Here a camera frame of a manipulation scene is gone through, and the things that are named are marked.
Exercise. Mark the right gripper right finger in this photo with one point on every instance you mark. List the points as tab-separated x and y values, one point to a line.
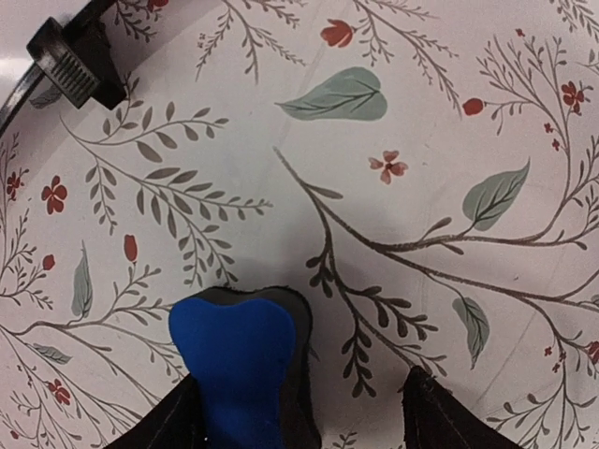
434	419

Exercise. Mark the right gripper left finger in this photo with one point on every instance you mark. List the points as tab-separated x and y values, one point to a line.
176	422

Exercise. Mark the blue whiteboard eraser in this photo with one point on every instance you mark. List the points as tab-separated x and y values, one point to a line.
248	351

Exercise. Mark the white whiteboard black frame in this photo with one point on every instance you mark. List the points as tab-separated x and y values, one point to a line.
19	74

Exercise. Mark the floral patterned table mat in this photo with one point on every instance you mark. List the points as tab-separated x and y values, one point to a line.
425	173

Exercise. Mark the metal wire whiteboard stand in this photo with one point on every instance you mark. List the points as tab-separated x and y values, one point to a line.
76	57

